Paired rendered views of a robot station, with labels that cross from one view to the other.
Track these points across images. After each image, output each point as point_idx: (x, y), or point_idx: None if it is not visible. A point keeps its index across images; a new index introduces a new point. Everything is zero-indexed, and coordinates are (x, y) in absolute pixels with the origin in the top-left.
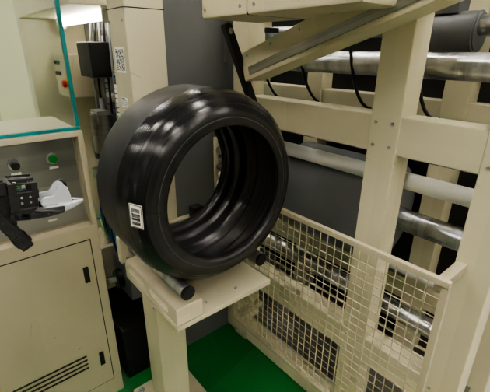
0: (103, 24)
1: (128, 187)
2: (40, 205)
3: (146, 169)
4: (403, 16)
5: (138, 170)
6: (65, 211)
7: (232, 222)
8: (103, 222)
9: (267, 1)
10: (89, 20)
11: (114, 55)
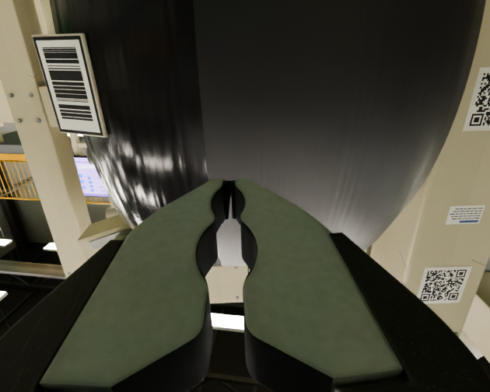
0: None
1: (131, 183)
2: (311, 386)
3: (123, 211)
4: (112, 225)
5: (132, 215)
6: (133, 229)
7: None
8: None
9: (215, 267)
10: None
11: (465, 290)
